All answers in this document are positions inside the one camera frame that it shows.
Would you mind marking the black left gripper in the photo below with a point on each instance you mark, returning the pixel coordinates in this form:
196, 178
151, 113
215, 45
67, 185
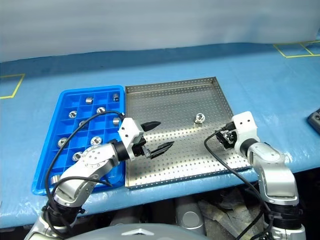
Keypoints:
140, 147

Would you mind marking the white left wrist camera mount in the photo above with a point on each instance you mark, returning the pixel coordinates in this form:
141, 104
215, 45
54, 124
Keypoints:
130, 130

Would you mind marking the blue plastic table cover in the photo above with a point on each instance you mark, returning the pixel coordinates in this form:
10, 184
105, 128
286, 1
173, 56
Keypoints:
175, 62

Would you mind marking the perforated metal tray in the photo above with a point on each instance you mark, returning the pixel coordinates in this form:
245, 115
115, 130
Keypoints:
175, 100

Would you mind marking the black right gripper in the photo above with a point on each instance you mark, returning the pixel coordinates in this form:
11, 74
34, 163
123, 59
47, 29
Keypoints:
231, 128

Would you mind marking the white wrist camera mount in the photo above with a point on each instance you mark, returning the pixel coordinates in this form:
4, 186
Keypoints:
246, 125
130, 130

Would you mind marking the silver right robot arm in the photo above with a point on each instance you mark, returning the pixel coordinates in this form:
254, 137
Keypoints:
275, 170

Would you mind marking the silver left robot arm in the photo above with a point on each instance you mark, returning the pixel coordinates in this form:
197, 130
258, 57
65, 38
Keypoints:
92, 157

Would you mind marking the black remote controller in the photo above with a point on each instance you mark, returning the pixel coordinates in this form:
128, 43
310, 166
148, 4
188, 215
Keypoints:
315, 120

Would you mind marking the grey robot torso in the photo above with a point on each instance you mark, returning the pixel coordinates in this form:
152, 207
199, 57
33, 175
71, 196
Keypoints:
135, 233

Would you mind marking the dark crumpled sheet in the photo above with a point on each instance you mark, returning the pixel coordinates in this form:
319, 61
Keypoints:
225, 212

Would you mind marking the blue compartment tray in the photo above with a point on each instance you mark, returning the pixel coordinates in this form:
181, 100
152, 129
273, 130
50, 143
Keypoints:
67, 130

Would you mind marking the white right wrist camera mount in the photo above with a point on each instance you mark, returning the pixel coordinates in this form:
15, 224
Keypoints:
246, 125

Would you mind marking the grey rounded housing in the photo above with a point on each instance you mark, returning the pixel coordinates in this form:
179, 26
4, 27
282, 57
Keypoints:
123, 220
190, 217

